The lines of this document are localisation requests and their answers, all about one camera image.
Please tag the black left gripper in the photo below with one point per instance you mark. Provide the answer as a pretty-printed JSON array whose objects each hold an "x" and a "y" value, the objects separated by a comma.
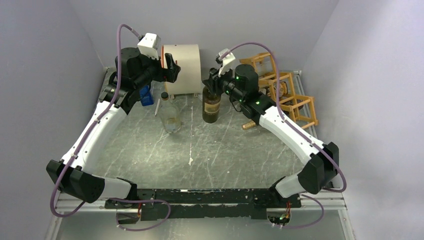
[{"x": 169, "y": 74}]

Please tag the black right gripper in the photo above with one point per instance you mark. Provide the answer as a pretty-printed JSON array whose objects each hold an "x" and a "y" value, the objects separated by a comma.
[{"x": 214, "y": 80}]

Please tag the dark green labelled wine bottle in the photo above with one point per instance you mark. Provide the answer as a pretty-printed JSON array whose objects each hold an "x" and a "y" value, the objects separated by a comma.
[{"x": 210, "y": 106}]

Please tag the blue rectangular box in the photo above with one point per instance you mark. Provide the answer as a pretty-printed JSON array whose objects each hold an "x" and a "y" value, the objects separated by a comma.
[{"x": 146, "y": 97}]

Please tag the large clear glass bottle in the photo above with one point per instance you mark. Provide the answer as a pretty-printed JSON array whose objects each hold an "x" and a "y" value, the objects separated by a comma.
[{"x": 169, "y": 114}]

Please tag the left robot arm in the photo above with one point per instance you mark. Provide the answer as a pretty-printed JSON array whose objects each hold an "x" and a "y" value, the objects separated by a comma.
[{"x": 73, "y": 174}]

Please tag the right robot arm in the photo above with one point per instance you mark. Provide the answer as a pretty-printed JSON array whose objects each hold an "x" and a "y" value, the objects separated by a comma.
[{"x": 320, "y": 160}]

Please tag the brown bottle with gold cap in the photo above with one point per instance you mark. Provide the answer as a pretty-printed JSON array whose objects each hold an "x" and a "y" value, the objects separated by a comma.
[{"x": 248, "y": 125}]

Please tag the wooden wine rack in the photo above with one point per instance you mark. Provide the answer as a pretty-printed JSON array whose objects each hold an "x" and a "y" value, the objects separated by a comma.
[{"x": 298, "y": 107}]

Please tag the cream cylindrical drum box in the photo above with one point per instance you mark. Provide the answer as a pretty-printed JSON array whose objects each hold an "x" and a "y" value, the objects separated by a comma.
[{"x": 188, "y": 80}]

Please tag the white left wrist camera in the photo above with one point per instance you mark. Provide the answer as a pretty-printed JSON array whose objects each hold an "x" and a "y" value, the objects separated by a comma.
[{"x": 149, "y": 44}]

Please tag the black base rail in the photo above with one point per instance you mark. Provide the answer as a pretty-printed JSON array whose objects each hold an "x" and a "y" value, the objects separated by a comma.
[{"x": 254, "y": 203}]

